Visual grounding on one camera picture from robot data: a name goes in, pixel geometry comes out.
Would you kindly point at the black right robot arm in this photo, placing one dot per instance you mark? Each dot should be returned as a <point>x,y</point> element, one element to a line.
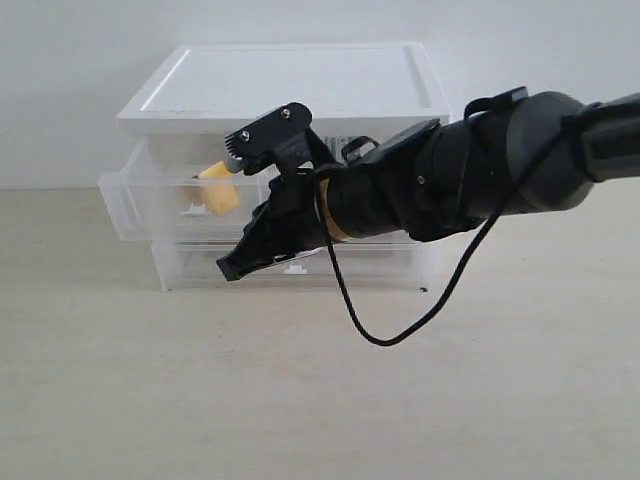
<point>513,153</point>

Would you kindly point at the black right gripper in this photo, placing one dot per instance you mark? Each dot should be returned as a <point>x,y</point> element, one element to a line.
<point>282,227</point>

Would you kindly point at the yellow sponge block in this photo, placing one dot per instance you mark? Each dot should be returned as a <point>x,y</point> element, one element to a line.
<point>217,191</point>

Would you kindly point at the white plastic drawer cabinet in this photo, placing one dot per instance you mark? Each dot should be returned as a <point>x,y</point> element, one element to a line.
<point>373,89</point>

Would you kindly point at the white bottle teal label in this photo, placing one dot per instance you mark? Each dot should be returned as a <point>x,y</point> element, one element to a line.
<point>346,149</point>

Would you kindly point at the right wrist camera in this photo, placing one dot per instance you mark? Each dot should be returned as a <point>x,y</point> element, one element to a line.
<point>282,137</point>

